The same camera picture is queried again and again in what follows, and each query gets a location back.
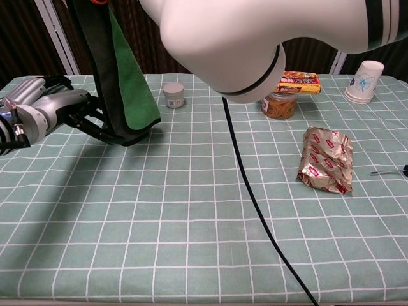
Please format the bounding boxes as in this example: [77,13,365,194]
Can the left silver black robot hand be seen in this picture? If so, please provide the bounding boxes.
[15,89,126,147]

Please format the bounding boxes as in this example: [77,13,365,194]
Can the orange yellow food box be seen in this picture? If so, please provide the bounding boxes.
[277,70,322,96]

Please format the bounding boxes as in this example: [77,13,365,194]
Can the clear jar of rubber bands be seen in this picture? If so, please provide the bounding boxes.
[261,91,297,120]

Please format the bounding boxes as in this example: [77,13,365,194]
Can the small white lidded jar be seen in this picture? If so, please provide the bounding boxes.
[163,82,186,109]

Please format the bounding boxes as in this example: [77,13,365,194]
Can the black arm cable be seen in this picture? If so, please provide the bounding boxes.
[221,95,319,306]

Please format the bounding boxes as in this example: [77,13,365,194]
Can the gold red foil snack bag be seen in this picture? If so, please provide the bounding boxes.
[297,126,354,194]

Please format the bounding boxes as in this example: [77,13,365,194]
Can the green cloth with black trim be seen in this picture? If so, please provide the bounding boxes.
[68,0,162,147]

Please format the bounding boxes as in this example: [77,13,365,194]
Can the green black handled screwdriver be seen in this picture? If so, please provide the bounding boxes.
[369,164,408,177]

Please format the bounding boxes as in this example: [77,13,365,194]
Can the white paper cup blue flower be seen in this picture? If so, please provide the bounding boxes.
[344,60,386,105]

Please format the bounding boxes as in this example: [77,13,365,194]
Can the green white checked tablecloth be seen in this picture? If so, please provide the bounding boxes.
[0,73,408,303]

